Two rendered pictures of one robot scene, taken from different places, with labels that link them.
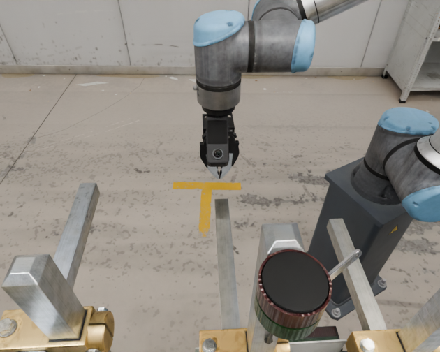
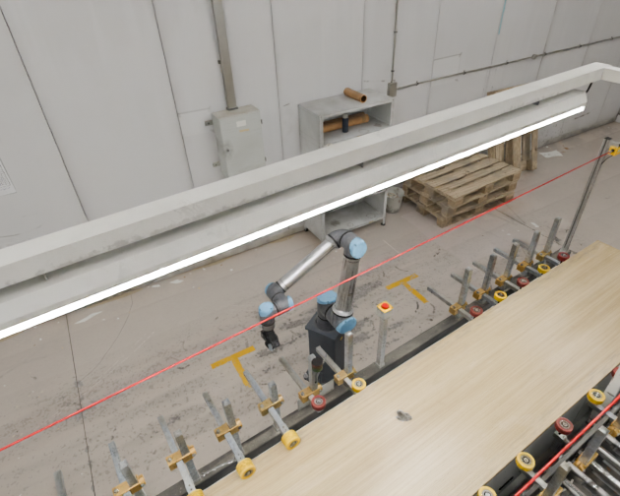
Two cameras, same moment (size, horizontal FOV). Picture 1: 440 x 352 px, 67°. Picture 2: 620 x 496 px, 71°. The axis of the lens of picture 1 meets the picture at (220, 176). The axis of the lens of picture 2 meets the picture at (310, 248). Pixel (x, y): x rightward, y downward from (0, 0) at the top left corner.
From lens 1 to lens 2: 2.07 m
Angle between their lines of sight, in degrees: 23
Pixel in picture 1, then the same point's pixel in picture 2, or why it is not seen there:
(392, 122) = (322, 301)
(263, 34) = (279, 306)
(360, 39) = not seen: hidden behind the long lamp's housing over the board
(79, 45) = not seen: hidden behind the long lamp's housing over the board
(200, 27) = (263, 312)
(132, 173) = (178, 371)
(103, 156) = (147, 370)
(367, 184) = (323, 325)
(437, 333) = (348, 363)
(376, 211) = (330, 335)
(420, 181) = (338, 321)
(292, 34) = (286, 303)
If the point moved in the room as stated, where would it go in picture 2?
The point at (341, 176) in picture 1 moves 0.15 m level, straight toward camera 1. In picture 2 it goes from (311, 325) to (313, 341)
